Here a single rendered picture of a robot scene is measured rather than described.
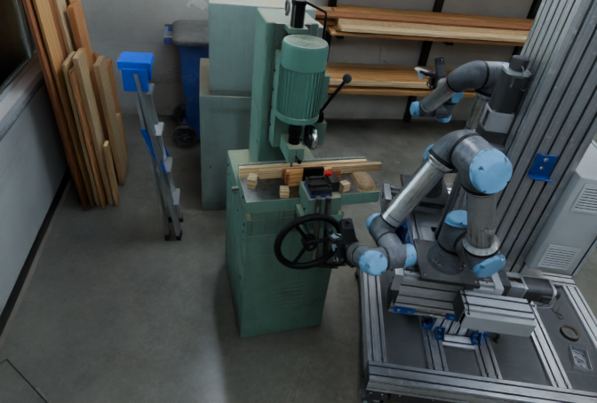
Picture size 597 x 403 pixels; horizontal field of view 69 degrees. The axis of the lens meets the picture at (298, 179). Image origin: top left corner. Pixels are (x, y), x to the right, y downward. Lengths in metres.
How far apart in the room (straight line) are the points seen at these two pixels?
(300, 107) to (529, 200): 0.95
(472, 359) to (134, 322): 1.70
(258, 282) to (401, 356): 0.76
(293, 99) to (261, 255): 0.72
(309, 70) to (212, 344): 1.47
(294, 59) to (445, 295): 1.09
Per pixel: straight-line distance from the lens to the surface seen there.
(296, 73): 1.64
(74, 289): 2.77
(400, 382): 2.16
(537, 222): 2.00
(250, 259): 2.00
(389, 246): 1.44
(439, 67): 2.41
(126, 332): 2.52
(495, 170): 1.31
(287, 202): 1.82
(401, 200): 1.46
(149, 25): 4.09
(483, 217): 1.46
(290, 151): 1.81
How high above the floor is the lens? 1.99
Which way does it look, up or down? 34 degrees down
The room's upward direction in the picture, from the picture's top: 8 degrees clockwise
